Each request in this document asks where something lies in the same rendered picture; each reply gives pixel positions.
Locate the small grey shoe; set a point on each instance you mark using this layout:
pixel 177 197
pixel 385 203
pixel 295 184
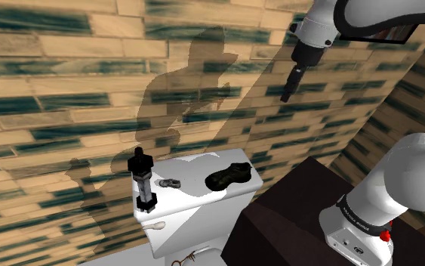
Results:
pixel 169 182

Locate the dark robot stand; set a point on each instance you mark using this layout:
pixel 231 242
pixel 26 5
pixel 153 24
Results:
pixel 289 221

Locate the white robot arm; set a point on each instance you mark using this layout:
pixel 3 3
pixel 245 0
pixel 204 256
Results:
pixel 407 176

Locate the white toilet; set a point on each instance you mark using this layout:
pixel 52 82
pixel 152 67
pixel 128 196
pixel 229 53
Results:
pixel 204 217

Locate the black man figure on base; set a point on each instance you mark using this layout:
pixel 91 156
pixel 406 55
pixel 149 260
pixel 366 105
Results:
pixel 143 173

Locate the large black shoe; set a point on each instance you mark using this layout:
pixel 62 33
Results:
pixel 228 176

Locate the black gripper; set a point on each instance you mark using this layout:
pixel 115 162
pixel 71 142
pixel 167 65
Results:
pixel 305 55

